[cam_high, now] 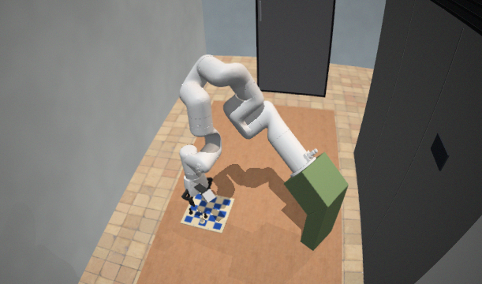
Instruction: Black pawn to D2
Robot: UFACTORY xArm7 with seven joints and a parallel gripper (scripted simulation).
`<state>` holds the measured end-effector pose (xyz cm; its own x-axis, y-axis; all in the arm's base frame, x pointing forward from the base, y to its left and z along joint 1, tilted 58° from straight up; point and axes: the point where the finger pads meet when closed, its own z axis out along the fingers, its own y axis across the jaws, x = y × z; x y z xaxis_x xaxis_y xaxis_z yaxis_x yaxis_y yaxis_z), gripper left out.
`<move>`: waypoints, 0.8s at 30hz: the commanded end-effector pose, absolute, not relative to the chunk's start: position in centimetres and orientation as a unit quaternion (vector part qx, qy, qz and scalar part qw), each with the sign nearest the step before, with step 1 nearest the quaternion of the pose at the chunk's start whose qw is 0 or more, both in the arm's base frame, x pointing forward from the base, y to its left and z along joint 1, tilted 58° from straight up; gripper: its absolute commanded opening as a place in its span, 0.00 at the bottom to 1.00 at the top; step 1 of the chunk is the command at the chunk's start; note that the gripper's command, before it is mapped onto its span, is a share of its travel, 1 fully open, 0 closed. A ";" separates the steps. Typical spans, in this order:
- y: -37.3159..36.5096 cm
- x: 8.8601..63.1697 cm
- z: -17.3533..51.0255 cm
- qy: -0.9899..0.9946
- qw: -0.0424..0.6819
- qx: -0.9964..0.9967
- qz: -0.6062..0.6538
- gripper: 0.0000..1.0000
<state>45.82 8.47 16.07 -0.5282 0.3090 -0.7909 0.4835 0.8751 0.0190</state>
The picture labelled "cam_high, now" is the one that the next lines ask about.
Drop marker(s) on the blue and white chessboard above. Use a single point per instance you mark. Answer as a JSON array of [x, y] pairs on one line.
[[217, 211]]

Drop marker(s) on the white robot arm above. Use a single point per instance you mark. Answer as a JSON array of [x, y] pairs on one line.
[[244, 110]]

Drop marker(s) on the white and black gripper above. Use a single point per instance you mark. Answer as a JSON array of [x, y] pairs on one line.
[[191, 191]]

